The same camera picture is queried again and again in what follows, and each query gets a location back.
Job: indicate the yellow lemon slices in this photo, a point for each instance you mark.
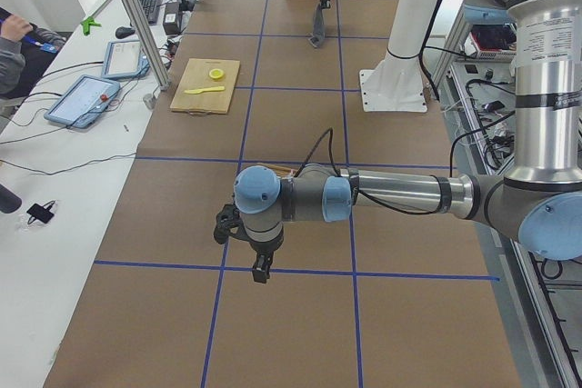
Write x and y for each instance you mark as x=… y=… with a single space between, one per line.
x=216 y=74

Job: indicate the yellow plastic knife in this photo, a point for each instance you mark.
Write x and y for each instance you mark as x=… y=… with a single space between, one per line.
x=212 y=89

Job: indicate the bamboo cutting board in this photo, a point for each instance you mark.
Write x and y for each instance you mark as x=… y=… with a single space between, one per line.
x=196 y=76

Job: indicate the black power adapter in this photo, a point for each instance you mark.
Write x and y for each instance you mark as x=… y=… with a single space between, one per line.
x=172 y=18

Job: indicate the small metal cylinder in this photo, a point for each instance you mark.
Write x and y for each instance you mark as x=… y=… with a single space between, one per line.
x=150 y=101

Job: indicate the black computer mouse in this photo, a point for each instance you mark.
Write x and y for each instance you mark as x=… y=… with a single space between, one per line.
x=123 y=32

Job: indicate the upper teach pendant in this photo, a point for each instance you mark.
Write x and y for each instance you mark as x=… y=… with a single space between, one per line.
x=124 y=60

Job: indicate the teach pendant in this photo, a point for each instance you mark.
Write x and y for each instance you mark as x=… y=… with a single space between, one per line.
x=124 y=60
x=83 y=102

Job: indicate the green clamp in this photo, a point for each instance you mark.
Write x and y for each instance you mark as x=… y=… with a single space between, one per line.
x=87 y=25

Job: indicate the lower teach pendant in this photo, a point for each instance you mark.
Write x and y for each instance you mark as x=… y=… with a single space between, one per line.
x=83 y=102

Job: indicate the seated person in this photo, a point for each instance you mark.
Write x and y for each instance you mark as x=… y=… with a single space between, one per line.
x=26 y=52

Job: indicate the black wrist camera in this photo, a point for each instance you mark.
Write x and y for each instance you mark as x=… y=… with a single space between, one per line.
x=229 y=225

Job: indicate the aluminium frame post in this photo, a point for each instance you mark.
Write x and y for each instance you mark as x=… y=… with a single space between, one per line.
x=138 y=20

